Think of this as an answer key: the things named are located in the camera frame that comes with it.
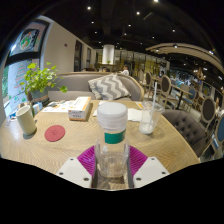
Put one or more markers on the printed table menu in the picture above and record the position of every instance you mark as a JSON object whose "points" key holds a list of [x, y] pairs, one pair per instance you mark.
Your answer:
{"points": [[56, 107]]}

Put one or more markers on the small blue and white box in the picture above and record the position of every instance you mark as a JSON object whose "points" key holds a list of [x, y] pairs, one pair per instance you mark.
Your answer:
{"points": [[37, 108]]}

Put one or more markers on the dark grey tufted armchair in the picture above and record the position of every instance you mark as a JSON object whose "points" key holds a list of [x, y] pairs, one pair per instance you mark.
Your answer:
{"points": [[186, 128]]}

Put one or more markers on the grey curved sofa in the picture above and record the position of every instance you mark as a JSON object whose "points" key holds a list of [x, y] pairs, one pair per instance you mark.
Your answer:
{"points": [[71, 83]]}

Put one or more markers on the grey chevron cushion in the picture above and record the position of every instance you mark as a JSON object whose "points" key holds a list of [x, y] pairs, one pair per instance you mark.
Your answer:
{"points": [[109, 86]]}

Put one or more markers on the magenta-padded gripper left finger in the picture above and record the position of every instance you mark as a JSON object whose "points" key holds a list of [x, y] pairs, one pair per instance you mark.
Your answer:
{"points": [[75, 171]]}

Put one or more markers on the group of round-backed chairs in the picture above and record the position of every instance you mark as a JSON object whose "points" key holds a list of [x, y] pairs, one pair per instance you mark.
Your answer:
{"points": [[165, 85]]}

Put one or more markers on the framed wall poster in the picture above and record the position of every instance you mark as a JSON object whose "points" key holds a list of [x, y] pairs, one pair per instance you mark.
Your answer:
{"points": [[30, 38]]}

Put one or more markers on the group of ceiling lights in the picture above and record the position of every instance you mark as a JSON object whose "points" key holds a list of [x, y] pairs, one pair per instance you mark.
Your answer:
{"points": [[138, 13]]}

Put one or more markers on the white paper napkin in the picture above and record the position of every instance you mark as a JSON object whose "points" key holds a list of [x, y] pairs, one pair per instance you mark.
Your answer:
{"points": [[134, 115]]}

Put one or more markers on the green potted plant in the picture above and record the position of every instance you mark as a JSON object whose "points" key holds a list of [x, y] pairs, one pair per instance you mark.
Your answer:
{"points": [[39, 80]]}

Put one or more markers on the clear bottle with white cap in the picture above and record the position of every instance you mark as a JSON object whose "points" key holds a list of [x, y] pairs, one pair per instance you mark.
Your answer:
{"points": [[112, 140]]}

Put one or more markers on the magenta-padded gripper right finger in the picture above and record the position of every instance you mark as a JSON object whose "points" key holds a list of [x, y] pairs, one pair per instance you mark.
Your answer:
{"points": [[150, 170]]}

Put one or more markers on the white mug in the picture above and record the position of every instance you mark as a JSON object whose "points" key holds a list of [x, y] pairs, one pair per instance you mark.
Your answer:
{"points": [[26, 120]]}

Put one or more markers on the person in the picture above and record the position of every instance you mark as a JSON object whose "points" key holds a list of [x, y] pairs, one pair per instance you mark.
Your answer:
{"points": [[125, 71]]}

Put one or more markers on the flat round red coaster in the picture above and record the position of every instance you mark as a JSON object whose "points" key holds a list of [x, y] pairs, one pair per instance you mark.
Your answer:
{"points": [[54, 133]]}

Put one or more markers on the clear plastic cup with straw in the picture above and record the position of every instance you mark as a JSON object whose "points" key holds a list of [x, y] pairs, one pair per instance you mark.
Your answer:
{"points": [[150, 120]]}

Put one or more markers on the white and tan cardboard box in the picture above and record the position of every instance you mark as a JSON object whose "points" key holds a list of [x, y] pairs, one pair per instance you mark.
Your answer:
{"points": [[79, 108]]}

